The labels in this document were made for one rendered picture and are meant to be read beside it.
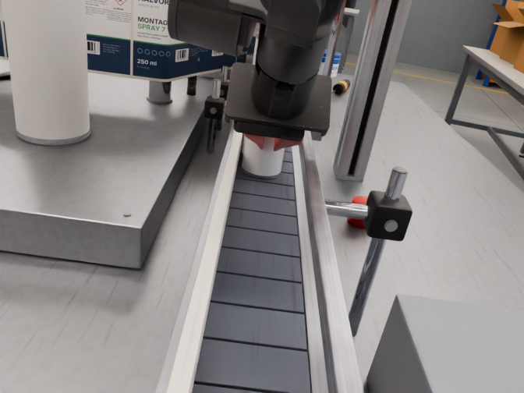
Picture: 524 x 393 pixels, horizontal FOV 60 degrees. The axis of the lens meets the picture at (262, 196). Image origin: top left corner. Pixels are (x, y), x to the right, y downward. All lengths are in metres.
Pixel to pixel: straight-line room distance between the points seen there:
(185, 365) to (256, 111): 0.26
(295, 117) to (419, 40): 7.87
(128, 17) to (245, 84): 0.37
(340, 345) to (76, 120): 0.48
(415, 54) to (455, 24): 0.73
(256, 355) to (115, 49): 0.60
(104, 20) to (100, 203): 0.39
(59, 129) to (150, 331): 0.31
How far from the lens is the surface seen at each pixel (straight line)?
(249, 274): 0.39
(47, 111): 0.61
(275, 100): 0.41
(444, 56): 8.37
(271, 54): 0.37
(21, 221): 0.48
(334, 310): 0.24
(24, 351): 0.41
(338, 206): 0.35
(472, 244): 0.66
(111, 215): 0.46
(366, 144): 0.72
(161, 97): 0.81
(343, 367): 0.22
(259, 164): 0.55
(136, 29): 0.79
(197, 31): 0.38
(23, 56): 0.60
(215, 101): 0.72
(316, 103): 0.45
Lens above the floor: 1.11
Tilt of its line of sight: 27 degrees down
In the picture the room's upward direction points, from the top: 9 degrees clockwise
